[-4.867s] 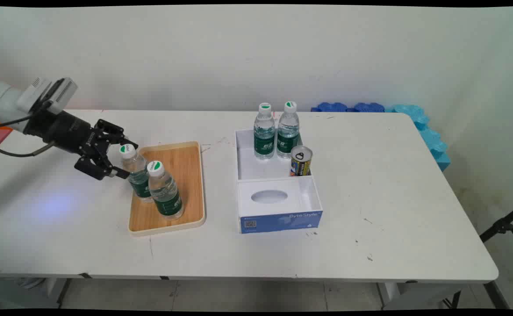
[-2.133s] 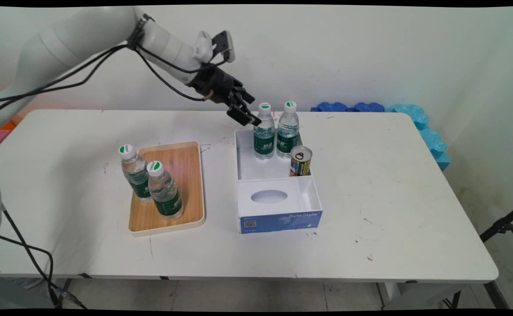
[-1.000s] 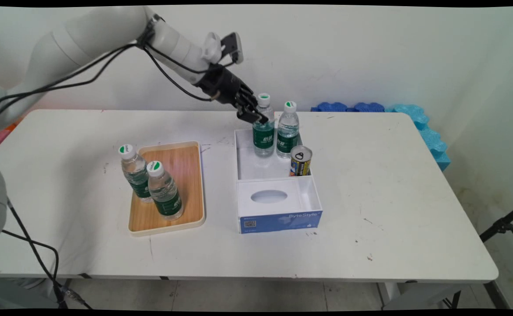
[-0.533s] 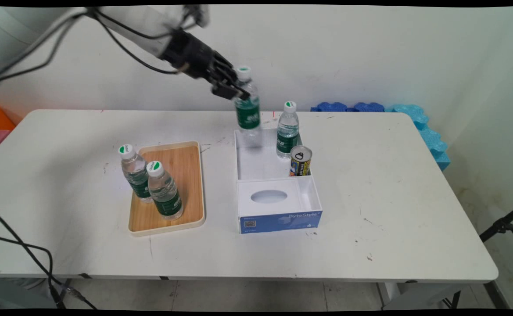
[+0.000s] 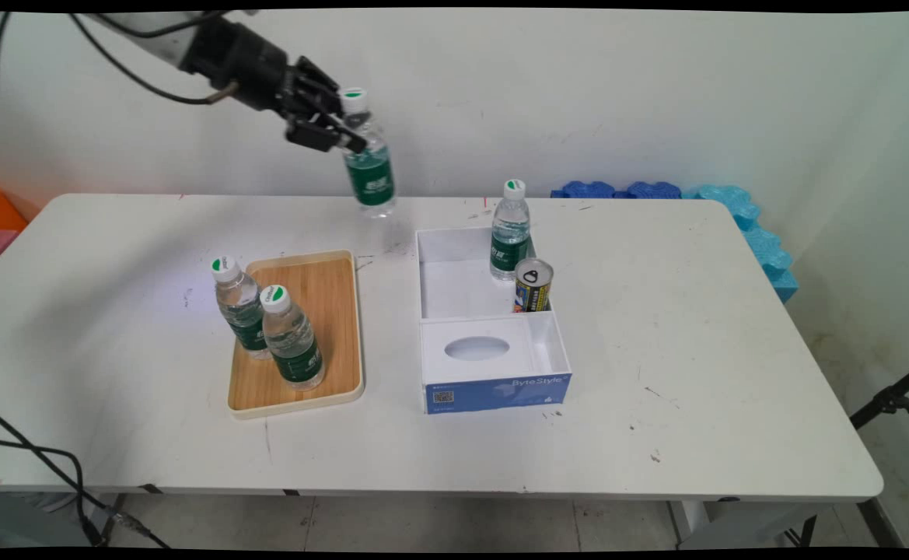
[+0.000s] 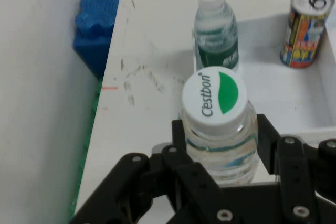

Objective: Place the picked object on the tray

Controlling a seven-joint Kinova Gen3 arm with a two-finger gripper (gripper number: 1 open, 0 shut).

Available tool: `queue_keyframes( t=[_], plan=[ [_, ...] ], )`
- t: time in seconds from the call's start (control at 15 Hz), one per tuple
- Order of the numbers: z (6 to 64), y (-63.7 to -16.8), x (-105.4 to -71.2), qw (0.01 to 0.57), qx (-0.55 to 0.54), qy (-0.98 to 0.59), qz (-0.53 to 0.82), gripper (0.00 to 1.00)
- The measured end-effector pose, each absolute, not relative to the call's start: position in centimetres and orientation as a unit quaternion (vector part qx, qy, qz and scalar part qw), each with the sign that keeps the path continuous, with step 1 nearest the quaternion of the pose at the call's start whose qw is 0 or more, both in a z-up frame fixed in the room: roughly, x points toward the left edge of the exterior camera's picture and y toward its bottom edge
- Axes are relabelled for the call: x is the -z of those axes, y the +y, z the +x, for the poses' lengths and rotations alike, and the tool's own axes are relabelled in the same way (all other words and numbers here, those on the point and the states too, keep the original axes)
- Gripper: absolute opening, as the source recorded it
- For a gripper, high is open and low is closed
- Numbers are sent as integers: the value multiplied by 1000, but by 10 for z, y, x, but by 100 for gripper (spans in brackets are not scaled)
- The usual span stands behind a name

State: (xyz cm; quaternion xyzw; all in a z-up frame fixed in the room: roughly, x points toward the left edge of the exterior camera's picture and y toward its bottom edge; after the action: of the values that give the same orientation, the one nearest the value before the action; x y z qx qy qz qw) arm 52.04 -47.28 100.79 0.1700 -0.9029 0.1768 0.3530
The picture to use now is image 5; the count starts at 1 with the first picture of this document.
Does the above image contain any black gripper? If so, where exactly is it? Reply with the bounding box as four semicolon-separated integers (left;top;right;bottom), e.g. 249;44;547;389
180;17;369;155

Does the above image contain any green label water bottle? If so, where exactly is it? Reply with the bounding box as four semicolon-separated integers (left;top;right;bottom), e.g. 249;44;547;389
212;254;272;361
260;285;327;391
490;179;533;282
339;87;397;219

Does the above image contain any bamboo tray with cream rim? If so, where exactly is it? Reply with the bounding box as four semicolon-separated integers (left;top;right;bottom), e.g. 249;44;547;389
226;249;366;421

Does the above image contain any yellow blue drink can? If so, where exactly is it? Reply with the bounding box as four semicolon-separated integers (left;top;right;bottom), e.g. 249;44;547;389
514;257;555;314

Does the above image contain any white blue ByteStyle box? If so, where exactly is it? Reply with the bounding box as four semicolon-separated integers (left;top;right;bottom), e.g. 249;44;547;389
415;226;573;415

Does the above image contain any light cyan foam mat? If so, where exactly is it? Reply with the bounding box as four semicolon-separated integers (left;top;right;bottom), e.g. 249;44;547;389
683;184;799;305

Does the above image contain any black tripod stand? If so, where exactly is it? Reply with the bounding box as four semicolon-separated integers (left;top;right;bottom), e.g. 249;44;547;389
848;359;909;431

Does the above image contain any black table leg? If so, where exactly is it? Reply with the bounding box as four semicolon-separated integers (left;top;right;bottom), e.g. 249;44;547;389
857;498;904;550

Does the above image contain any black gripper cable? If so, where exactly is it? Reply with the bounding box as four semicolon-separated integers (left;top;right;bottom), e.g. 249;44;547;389
70;12;237;107

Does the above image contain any black floor cable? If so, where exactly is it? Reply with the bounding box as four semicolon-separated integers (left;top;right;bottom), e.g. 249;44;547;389
0;401;173;550

